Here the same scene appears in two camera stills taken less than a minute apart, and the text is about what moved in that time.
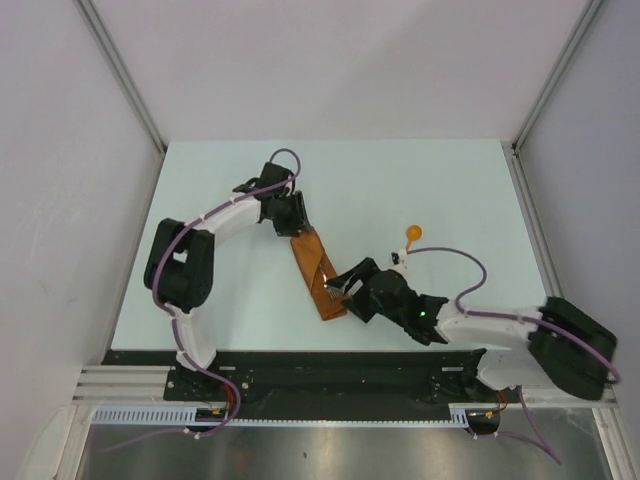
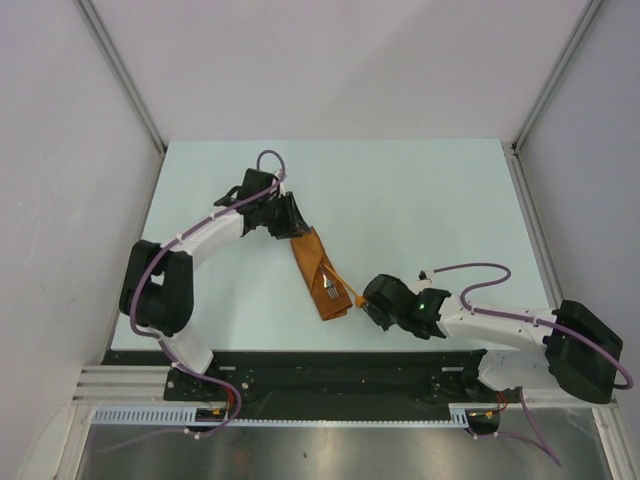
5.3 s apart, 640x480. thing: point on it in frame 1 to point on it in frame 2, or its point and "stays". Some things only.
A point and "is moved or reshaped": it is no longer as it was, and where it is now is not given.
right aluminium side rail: (533, 221) stays
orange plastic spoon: (413, 233) is moved or reshaped
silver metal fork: (334, 292) stays
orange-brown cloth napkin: (318, 268) stays
